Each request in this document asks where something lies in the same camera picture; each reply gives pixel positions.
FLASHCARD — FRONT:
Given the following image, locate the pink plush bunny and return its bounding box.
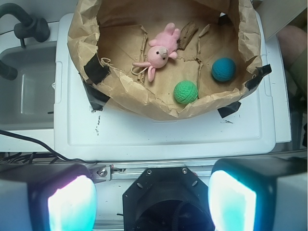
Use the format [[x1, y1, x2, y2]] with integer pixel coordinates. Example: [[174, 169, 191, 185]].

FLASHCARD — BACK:
[[132, 23, 181, 82]]

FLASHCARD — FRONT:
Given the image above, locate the brown wood bark piece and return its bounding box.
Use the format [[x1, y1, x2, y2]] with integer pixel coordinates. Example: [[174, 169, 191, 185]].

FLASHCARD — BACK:
[[178, 21, 198, 50]]

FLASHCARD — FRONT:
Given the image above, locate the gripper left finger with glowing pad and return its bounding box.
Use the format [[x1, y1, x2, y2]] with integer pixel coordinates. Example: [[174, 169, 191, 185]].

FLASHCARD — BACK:
[[0, 164, 97, 231]]

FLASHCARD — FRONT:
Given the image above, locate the dark grey faucet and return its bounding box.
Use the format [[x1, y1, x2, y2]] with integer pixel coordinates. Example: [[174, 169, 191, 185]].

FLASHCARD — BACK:
[[0, 4, 51, 81]]

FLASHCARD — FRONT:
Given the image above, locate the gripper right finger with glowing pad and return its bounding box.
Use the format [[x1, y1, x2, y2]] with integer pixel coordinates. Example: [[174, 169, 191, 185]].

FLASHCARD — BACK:
[[208, 157, 308, 231]]

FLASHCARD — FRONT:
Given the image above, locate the white toy sink basin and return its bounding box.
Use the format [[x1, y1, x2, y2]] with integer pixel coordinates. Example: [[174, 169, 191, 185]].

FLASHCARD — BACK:
[[0, 22, 59, 148]]

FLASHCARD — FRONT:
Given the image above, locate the green yarn ball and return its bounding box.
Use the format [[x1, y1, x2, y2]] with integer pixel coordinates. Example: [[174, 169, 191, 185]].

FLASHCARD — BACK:
[[174, 80, 198, 104]]

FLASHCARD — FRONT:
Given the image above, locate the white plastic bin lid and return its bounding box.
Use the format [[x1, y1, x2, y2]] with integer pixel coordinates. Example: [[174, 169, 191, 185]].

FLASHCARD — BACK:
[[54, 13, 276, 161]]

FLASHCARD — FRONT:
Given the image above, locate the blue yarn ball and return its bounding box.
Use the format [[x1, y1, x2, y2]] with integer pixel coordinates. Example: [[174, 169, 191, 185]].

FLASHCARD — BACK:
[[211, 58, 236, 82]]

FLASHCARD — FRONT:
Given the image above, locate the aluminium rail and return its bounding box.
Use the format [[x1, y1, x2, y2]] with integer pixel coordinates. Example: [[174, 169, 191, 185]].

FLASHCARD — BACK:
[[86, 158, 217, 182]]

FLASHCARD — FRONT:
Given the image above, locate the black cable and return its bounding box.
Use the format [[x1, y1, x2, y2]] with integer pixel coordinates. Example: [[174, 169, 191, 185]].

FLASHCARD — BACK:
[[0, 129, 98, 165]]

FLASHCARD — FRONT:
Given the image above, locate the brown paper bag tray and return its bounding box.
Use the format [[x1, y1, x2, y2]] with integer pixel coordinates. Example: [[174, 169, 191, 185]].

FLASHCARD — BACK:
[[68, 0, 270, 120]]

